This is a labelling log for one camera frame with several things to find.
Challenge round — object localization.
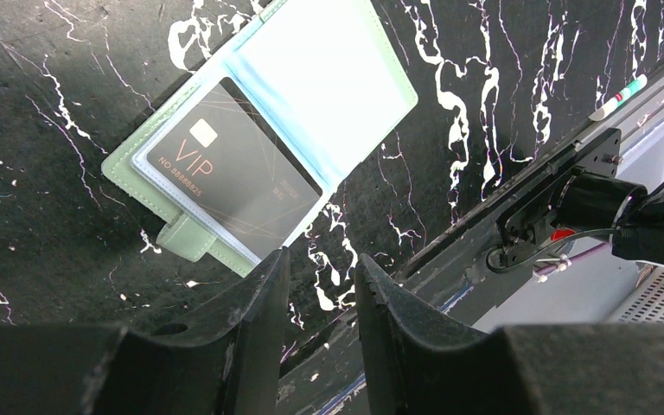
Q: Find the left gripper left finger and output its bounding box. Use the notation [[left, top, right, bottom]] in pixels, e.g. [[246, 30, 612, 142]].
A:
[[0, 248, 290, 414]]

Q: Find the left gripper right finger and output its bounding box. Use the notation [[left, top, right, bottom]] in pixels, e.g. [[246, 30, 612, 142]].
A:
[[354, 255, 664, 414]]

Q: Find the green white marker pen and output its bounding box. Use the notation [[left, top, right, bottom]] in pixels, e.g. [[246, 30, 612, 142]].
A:
[[588, 74, 648, 122]]

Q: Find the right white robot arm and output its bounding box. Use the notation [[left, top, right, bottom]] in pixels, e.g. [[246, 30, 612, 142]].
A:
[[552, 172, 664, 266]]

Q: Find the mint green card holder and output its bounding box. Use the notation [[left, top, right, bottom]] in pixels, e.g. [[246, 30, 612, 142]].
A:
[[102, 1, 418, 276]]

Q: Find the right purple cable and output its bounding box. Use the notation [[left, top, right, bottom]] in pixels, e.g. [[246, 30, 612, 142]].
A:
[[532, 240, 611, 279]]

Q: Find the black VIP credit card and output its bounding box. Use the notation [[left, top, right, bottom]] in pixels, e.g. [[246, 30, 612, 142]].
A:
[[132, 77, 322, 262]]

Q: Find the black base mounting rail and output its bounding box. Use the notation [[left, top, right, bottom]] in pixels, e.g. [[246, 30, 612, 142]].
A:
[[276, 65, 664, 414]]

